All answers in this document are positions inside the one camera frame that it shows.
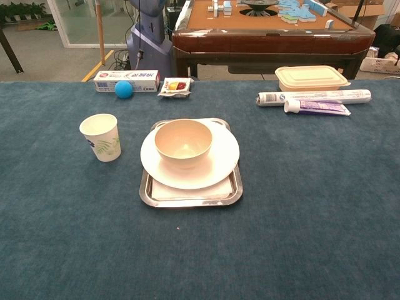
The small beige bowl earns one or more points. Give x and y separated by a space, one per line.
184 157

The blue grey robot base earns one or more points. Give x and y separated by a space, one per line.
150 47

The white round plate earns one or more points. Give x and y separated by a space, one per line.
225 156

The silver metal tray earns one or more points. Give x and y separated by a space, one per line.
187 204

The white snack packet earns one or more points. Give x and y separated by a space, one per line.
175 87

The white toothpaste box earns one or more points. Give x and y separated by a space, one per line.
142 78

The blue ball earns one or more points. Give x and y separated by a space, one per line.
123 90

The white paper cup leaf print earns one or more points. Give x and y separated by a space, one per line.
103 140

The blue table cloth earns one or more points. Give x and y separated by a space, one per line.
281 218

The purple toothpaste tube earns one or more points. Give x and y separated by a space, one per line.
318 107

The brown mahjong table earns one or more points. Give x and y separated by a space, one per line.
265 39

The beige lidded lunch box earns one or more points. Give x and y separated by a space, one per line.
309 78

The white plastic wrap roll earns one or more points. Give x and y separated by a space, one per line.
331 95

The stacked white blue mahjong tiles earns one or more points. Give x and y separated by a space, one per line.
222 7

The black mahjong table centre dome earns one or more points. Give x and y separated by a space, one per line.
259 7

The wooden pole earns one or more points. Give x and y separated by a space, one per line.
100 31

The pile of blue mahjong tiles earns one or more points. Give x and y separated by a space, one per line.
297 12

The white framed glass partition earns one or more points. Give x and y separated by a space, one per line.
78 22

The single white blue mahjong tile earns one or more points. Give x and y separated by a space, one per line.
329 24

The white plastic basket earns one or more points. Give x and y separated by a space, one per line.
379 64

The black table leg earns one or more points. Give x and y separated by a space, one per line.
11 51

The green potted plants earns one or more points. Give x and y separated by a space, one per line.
22 11

